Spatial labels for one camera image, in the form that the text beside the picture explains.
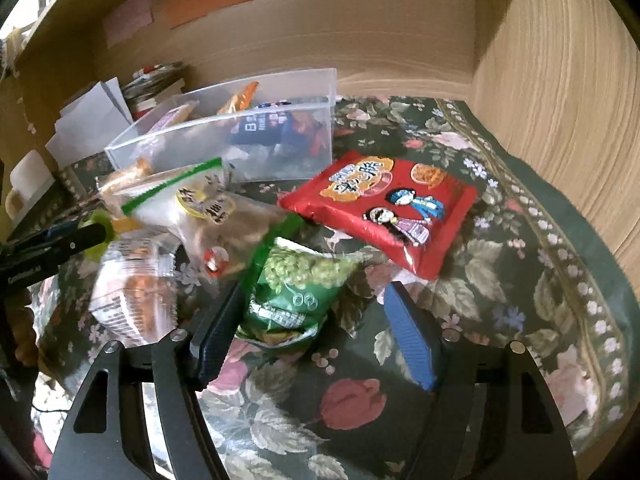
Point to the clear plastic container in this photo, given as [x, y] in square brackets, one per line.
[220, 130]

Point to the orange snack packet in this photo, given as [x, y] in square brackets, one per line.
[239, 97]

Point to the red snack packet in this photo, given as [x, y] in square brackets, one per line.
[382, 210]

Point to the stack of books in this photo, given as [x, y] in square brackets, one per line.
[155, 85]

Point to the green pea snack packet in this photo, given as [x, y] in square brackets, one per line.
[290, 292]

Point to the dark blue snack packet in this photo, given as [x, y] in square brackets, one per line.
[270, 127]

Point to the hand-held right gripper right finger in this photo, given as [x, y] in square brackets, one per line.
[411, 337]

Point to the white folded paper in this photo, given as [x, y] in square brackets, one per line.
[92, 110]

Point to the yellow-green round object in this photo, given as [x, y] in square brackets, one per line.
[99, 234]

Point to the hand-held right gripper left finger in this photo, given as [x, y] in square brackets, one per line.
[214, 345]

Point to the pink paper note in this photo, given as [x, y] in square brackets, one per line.
[127, 16]

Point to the pale pink snack packet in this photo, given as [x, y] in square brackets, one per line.
[170, 117]

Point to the clear bag with green strip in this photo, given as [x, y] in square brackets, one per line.
[185, 200]

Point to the floral green tablecloth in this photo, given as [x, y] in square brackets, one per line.
[350, 410]

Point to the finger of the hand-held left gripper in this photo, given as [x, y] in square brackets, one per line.
[60, 238]

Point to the clear packet of brown cakes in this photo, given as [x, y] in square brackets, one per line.
[132, 295]

